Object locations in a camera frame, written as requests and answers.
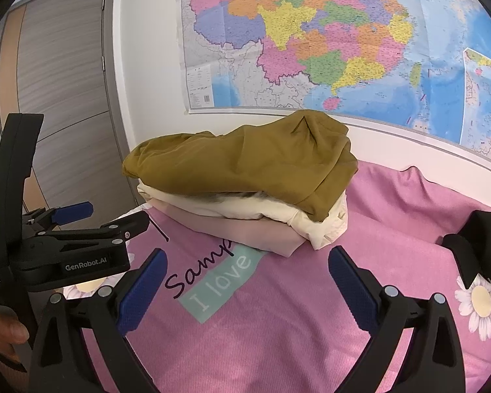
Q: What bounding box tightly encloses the black garment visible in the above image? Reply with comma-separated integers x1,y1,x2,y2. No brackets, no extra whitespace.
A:
442,210,491,291

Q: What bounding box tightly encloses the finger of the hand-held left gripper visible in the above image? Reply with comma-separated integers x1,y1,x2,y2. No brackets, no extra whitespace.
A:
23,201,94,233
35,211,150,260

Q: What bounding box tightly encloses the pink daisy print blanket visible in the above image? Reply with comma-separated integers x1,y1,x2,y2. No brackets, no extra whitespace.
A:
63,159,491,393

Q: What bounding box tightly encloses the colourful wall map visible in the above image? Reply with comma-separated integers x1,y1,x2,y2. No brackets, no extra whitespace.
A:
175,0,491,178

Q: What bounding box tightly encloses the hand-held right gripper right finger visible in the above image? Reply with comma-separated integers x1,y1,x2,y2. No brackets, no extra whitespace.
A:
328,247,467,393

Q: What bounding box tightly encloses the beige pink garment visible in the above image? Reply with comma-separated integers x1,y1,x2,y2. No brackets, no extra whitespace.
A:
149,200,301,258

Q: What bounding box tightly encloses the grey wooden door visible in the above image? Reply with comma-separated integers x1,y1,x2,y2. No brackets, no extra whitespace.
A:
0,0,142,222

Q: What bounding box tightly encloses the cream garment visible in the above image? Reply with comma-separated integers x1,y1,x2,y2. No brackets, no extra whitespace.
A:
137,182,348,250

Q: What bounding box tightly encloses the olive brown jacket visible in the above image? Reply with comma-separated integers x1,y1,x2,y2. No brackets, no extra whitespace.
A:
122,109,358,222

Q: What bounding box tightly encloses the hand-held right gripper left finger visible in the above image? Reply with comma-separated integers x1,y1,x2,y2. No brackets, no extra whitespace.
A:
28,249,168,393

